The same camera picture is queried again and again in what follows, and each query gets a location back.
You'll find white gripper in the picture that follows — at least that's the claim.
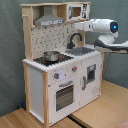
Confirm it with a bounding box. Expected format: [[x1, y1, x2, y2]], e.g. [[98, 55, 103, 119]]
[[75, 21, 90, 31]]

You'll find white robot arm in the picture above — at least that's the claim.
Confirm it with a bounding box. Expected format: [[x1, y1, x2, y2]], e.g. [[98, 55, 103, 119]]
[[75, 19, 128, 54]]

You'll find wooden toy kitchen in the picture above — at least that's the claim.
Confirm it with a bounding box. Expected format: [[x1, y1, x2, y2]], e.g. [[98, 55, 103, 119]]
[[22, 2, 103, 127]]

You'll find white toy microwave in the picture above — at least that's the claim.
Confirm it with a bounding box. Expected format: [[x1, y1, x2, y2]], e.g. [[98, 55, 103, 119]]
[[67, 4, 89, 21]]

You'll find black toy faucet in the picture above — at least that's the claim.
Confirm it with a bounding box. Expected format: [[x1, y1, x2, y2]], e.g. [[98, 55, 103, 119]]
[[67, 33, 83, 49]]

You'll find grey toy sink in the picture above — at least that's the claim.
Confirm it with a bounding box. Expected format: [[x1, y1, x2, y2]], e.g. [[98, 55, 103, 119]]
[[66, 47, 94, 56]]

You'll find grey range hood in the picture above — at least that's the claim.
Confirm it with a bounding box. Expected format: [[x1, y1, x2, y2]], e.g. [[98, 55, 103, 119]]
[[35, 6, 64, 27]]

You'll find black toy stovetop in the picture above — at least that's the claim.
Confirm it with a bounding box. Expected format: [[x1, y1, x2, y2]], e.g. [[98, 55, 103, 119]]
[[34, 54, 72, 66]]

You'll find right red stove knob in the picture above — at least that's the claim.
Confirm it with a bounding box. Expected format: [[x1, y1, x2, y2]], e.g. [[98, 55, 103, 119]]
[[72, 66, 78, 72]]

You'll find red stove knob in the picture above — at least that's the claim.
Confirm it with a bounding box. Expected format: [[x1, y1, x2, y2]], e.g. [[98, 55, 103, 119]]
[[54, 73, 60, 79], [72, 66, 78, 72]]

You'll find silver metal pot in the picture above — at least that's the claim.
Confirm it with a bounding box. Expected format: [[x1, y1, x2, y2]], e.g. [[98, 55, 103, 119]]
[[43, 51, 60, 61]]

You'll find left red stove knob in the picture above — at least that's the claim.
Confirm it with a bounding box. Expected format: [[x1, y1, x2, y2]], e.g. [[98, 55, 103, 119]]
[[54, 73, 60, 79]]

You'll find white oven door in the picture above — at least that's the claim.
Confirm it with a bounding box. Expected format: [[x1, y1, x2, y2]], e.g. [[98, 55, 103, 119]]
[[49, 78, 79, 122]]

